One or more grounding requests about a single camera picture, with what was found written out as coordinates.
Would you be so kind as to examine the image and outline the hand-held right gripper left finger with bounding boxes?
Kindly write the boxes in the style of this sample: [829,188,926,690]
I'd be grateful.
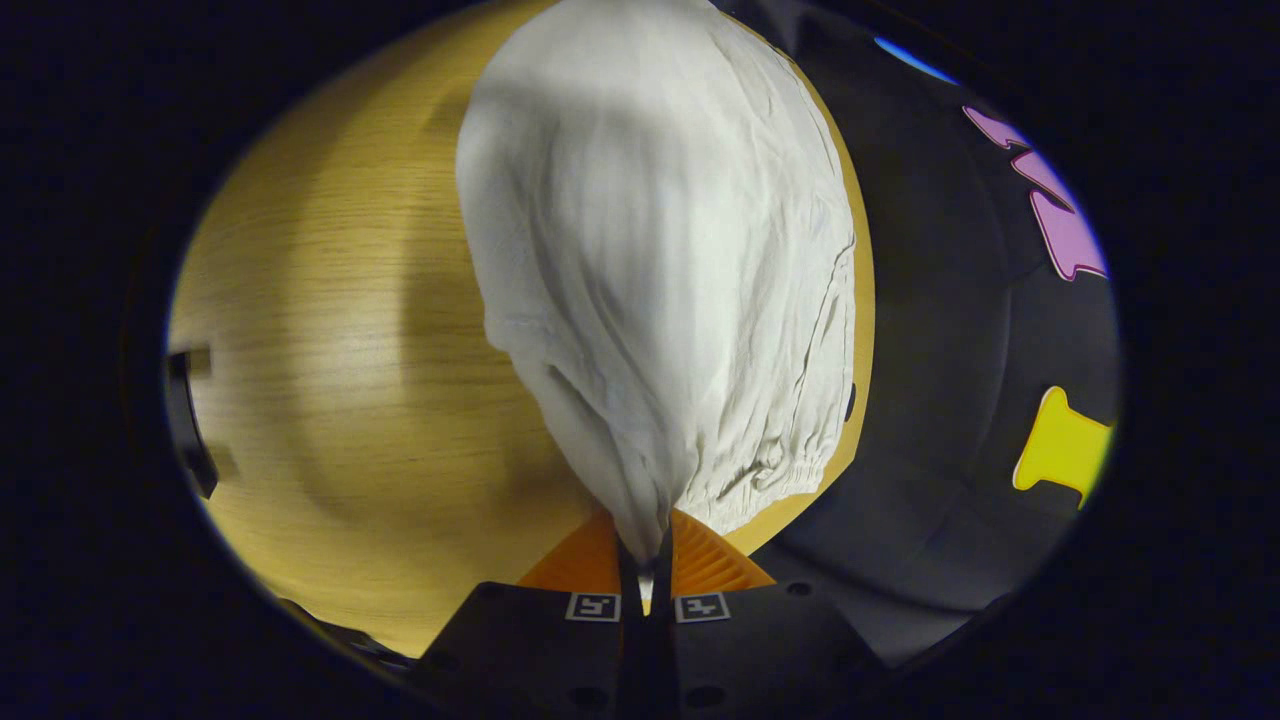
[410,508,649,720]

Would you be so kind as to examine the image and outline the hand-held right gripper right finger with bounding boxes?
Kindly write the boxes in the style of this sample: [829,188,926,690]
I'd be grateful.
[648,508,886,720]

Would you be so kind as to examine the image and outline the white jeans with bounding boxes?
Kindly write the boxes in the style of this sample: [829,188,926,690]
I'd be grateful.
[455,0,859,566]

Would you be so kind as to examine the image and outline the black backdrop cloth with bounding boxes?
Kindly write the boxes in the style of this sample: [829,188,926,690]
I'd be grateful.
[720,0,1121,666]

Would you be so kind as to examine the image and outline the black table edge bracket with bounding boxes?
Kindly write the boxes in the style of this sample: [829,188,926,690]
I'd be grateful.
[165,348,219,501]

